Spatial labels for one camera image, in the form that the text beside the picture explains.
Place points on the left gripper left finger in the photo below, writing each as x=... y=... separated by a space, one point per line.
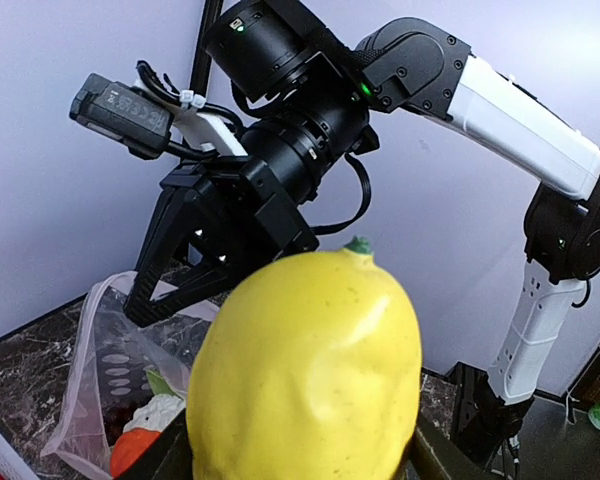
x=169 y=457

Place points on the yellow bell pepper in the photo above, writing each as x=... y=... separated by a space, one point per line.
x=310 y=370

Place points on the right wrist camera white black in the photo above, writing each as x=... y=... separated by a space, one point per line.
x=152 y=117

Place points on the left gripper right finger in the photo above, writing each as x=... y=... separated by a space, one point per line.
x=434 y=457

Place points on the dark red grape bunch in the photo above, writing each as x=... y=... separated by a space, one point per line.
x=115 y=419

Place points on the clear zip top bag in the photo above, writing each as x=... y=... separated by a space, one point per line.
x=111 y=357

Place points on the right black frame post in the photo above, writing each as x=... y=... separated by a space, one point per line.
x=201 y=67

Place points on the orange bell pepper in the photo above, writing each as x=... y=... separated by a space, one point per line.
x=129 y=448

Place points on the white green cauliflower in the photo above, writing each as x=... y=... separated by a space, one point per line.
x=161 y=410

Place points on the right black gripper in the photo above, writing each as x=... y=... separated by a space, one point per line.
x=234 y=212

